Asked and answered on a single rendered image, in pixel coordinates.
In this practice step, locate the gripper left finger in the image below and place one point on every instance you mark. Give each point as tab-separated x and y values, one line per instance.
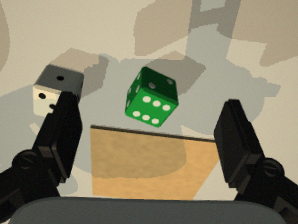
33	170

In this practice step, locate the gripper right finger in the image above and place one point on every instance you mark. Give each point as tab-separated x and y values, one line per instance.
257	179

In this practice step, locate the tan flat mat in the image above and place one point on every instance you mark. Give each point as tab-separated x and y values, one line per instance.
143	165

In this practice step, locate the cream die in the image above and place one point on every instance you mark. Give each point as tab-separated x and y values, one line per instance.
48	87

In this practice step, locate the green die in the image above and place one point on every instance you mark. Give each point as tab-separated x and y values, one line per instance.
151	98

